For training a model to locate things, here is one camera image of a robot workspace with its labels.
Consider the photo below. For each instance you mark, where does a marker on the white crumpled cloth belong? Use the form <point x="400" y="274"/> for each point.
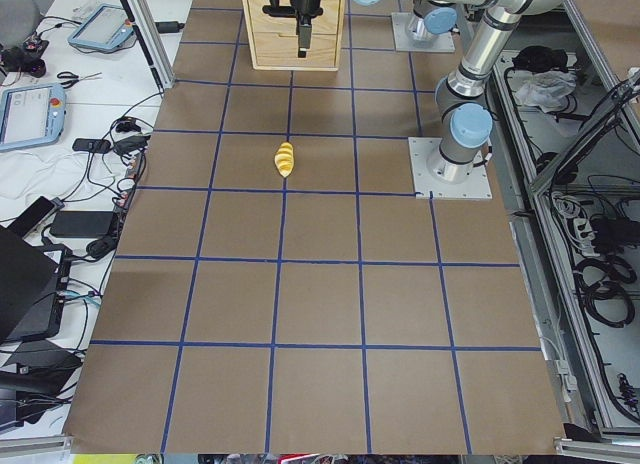
<point x="548" y="91"/>

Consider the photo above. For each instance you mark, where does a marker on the lower blue teach pendant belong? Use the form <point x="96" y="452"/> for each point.
<point x="32" y="116"/>

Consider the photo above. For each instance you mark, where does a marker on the black phone on desk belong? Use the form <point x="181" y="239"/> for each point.
<point x="91" y="145"/>

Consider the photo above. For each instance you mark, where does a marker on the wooden drawer cabinet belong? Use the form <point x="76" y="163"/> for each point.
<point x="273" y="41"/>

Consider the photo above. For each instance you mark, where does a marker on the aluminium frame post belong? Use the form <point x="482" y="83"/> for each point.
<point x="143" y="24"/>

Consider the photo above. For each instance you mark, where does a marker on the black scissors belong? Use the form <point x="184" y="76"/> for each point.
<point x="69" y="79"/>

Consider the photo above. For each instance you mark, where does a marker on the upper blue teach pendant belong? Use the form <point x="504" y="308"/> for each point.
<point x="106" y="30"/>

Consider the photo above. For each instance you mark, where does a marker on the black laptop computer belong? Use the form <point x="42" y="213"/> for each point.
<point x="33" y="279"/>

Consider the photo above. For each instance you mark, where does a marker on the black power adapter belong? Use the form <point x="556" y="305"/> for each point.
<point x="81" y="224"/>

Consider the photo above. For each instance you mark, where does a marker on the blue teach pendant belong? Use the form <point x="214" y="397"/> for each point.
<point x="106" y="30"/>
<point x="32" y="116"/>

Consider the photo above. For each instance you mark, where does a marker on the yellow toy bread loaf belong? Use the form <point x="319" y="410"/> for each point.
<point x="284" y="159"/>

